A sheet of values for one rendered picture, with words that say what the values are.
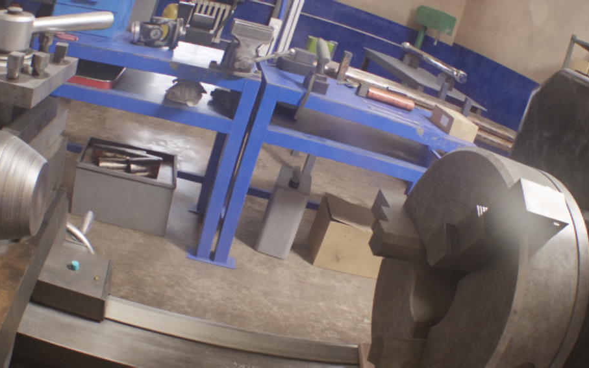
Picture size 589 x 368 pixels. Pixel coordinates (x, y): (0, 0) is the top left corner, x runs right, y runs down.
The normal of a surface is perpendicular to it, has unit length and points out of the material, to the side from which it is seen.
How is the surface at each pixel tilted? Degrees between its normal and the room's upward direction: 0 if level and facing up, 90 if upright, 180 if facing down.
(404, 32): 90
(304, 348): 45
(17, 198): 67
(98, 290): 0
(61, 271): 0
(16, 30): 90
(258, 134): 90
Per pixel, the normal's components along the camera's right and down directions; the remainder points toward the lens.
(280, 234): -0.05, 0.36
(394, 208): 0.32, -0.86
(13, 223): 0.40, 0.65
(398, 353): 0.28, -0.03
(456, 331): -0.94, -0.22
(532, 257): 0.33, -0.31
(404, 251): 0.14, 0.46
